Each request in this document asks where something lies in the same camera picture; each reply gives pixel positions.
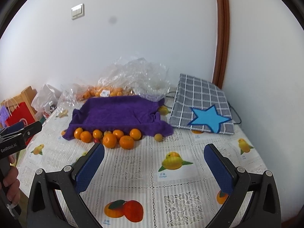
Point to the purple towel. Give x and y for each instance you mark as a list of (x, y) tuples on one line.
[(123, 113)]

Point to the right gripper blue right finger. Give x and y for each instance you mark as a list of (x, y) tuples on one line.
[(263, 209)]

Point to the large clear plastic bag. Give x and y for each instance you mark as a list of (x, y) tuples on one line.
[(137, 77)]

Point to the yellow fruit behind towel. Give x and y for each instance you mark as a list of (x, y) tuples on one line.
[(163, 110)]

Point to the white plastic bag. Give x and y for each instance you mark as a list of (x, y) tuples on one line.
[(43, 97)]

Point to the brown wooden door frame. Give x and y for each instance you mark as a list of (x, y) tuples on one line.
[(222, 47)]

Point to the wooden box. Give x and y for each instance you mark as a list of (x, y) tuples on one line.
[(27, 95)]

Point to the large orange mandarin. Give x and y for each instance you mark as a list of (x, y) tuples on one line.
[(109, 140), (86, 137)]

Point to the oval orange fruit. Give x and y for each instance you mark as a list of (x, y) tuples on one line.
[(77, 133)]

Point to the small orange mandarin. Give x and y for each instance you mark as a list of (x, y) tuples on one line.
[(97, 134)]

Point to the clear bag of oranges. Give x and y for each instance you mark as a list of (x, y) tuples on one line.
[(73, 94)]

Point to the white wall switch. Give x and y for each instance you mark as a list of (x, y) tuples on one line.
[(78, 11)]

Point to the round brown yellow fruit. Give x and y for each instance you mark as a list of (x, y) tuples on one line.
[(158, 137)]

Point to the purple paper bag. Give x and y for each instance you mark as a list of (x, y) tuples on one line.
[(4, 115)]

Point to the person's left hand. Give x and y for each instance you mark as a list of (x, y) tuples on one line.
[(12, 182)]

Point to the small red fruit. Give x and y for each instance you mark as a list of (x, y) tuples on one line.
[(97, 140)]

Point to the grey checked star bag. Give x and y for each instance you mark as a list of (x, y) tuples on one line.
[(200, 106)]

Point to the small yellow green fruit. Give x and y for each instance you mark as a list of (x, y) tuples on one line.
[(107, 132)]

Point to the dark medicine bottle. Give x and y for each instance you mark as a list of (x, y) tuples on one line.
[(52, 106)]

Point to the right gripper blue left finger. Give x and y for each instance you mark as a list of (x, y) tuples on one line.
[(44, 209)]

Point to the red paper gift bag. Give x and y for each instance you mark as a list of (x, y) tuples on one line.
[(19, 118)]

